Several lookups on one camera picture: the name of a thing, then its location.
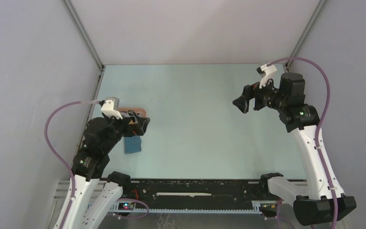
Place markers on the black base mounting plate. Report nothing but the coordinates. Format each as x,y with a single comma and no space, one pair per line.
197,194

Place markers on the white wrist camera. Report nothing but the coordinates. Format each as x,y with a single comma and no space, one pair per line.
110,108
266,71

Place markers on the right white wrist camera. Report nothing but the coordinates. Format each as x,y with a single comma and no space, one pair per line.
266,71

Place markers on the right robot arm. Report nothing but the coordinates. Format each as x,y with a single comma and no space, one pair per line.
323,200

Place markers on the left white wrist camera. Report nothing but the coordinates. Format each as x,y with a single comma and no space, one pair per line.
110,108

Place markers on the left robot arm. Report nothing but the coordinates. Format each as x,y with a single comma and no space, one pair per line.
100,136

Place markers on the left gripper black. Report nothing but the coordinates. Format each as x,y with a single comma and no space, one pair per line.
133,128

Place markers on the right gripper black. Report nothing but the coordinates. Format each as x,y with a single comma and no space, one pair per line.
242,101

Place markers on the pink oval tray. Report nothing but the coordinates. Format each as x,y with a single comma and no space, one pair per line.
139,111

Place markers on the blue leather card holder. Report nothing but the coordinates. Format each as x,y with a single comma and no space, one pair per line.
132,144

